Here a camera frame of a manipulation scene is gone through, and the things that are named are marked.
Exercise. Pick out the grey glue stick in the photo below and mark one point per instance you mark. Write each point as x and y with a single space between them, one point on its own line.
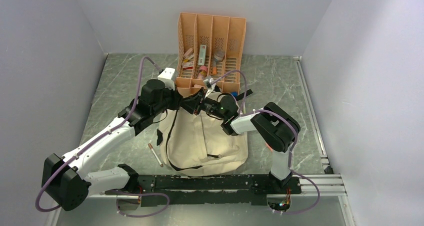
217 57

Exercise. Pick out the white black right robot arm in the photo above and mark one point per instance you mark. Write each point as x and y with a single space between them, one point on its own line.
276 127

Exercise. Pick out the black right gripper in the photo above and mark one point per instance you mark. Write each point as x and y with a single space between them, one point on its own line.
203 93

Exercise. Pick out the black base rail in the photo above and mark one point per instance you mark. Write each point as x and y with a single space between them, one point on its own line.
217 189

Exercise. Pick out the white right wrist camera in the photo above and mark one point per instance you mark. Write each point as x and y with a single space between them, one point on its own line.
209 83

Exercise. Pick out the teal white box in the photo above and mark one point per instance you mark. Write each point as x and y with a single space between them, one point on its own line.
202 55

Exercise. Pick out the beige canvas backpack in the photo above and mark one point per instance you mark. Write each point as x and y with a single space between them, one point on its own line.
196 145

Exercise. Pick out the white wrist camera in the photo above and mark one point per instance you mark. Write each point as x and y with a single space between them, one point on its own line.
209 83
168 75

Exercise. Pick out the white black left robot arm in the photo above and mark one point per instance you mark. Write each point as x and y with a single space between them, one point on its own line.
67 179

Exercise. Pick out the pink tape roll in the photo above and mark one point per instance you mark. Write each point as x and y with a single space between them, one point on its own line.
202 73

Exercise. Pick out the white brown marker pen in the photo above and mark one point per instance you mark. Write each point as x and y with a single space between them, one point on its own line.
155 155

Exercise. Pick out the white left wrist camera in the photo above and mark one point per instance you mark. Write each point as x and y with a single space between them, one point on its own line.
168 75

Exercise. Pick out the red white small box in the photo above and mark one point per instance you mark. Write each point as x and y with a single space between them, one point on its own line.
188 59

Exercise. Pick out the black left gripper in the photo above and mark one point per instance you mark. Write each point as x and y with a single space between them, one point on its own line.
176 98

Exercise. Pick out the orange plastic desk organizer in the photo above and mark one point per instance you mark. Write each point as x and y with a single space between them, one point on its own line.
218 33

